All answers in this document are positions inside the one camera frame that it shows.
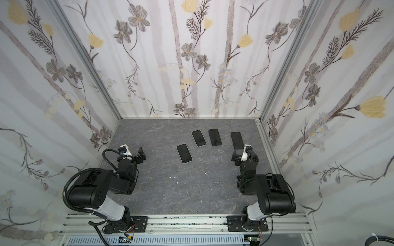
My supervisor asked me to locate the black phone case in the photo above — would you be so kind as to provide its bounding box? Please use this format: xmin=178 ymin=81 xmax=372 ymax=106
xmin=230 ymin=132 xmax=244 ymax=150
xmin=208 ymin=129 xmax=222 ymax=146

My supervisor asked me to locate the translucent green case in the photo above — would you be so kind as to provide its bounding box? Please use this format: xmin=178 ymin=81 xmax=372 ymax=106
xmin=176 ymin=143 xmax=194 ymax=164

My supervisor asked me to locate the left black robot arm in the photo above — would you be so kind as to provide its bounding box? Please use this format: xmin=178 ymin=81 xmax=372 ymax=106
xmin=62 ymin=145 xmax=148 ymax=235

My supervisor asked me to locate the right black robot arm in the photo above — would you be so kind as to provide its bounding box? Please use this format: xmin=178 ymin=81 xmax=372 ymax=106
xmin=228 ymin=146 xmax=296 ymax=231

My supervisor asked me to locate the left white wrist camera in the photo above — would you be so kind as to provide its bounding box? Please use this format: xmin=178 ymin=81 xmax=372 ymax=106
xmin=118 ymin=144 xmax=132 ymax=156

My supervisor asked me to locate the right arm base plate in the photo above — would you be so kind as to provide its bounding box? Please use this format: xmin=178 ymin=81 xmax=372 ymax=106
xmin=227 ymin=215 xmax=269 ymax=232

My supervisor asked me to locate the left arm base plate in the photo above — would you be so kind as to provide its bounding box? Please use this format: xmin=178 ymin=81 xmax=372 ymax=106
xmin=104 ymin=216 xmax=148 ymax=233

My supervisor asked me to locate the aluminium mounting rail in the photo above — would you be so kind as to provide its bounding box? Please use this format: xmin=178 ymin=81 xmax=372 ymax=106
xmin=58 ymin=214 xmax=313 ymax=237

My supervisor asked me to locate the white perforated cable duct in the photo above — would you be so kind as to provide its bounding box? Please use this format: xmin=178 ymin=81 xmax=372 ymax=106
xmin=66 ymin=235 xmax=250 ymax=246

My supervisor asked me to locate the black hose bottom corner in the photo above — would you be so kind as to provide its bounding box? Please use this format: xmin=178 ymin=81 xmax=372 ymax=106
xmin=364 ymin=233 xmax=394 ymax=246

